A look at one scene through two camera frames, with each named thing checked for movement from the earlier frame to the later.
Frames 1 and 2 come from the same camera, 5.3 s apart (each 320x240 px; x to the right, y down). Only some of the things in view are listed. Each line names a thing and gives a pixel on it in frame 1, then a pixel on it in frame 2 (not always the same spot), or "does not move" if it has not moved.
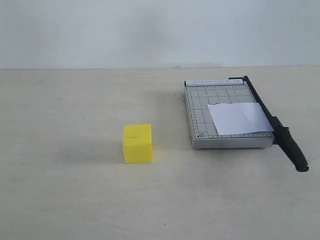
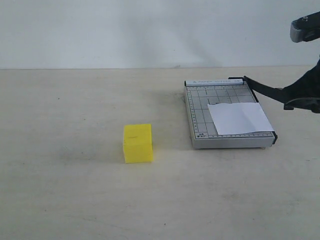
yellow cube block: x=137 y=143 does not move
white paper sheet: x=232 y=118 does not move
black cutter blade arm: x=283 y=137 to x=276 y=93
